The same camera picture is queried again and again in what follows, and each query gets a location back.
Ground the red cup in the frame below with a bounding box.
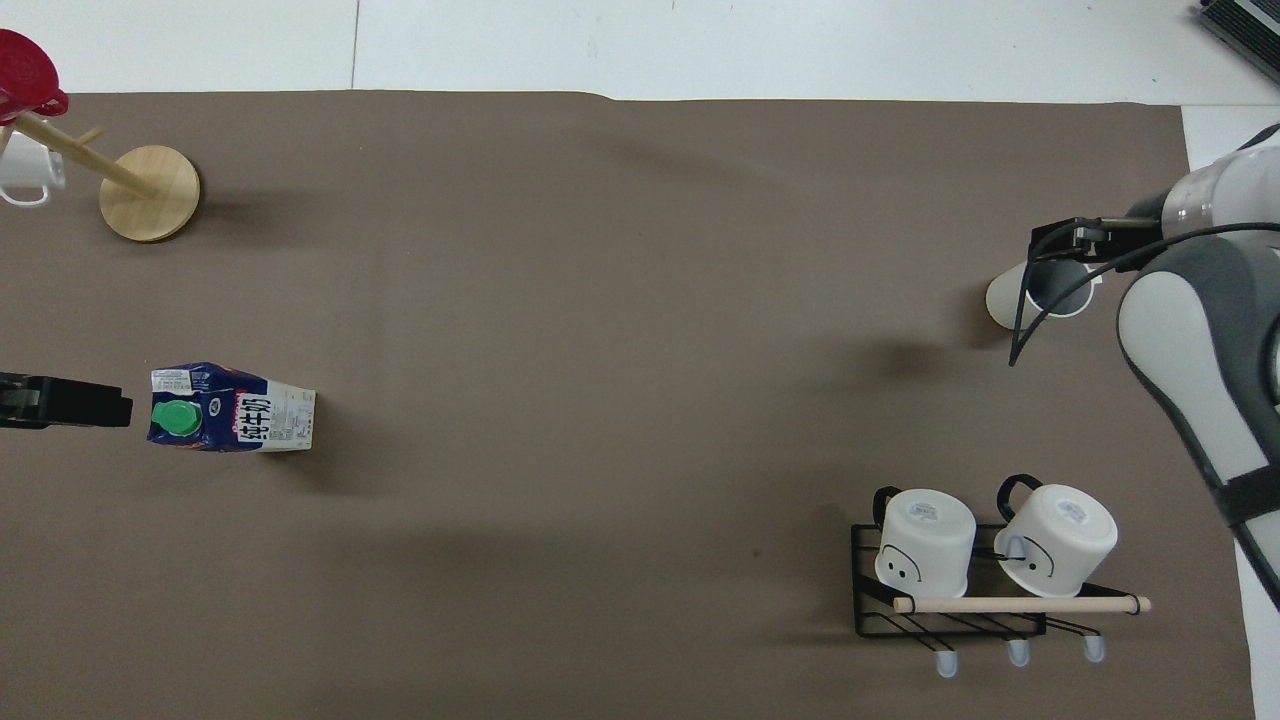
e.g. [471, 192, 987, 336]
[0, 28, 70, 125]

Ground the blue white milk carton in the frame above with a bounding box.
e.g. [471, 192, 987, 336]
[147, 362, 318, 455]

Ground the white cup grey inside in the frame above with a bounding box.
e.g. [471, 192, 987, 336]
[985, 255, 1103, 332]

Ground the wooden mug tree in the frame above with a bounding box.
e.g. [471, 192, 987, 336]
[0, 110, 202, 244]

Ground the black wire rack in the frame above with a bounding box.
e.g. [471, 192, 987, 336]
[850, 520, 1153, 679]

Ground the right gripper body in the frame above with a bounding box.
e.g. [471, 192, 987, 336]
[1072, 193, 1169, 253]

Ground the black cable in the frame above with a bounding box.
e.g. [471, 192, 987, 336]
[1008, 216, 1280, 369]

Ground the white mug black handle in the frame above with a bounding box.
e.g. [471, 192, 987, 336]
[993, 474, 1120, 600]
[872, 486, 978, 599]

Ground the dark grey ribbed device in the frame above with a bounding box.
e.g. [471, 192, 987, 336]
[1194, 0, 1280, 58]

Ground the plain white mug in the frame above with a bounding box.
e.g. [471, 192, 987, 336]
[0, 130, 68, 209]

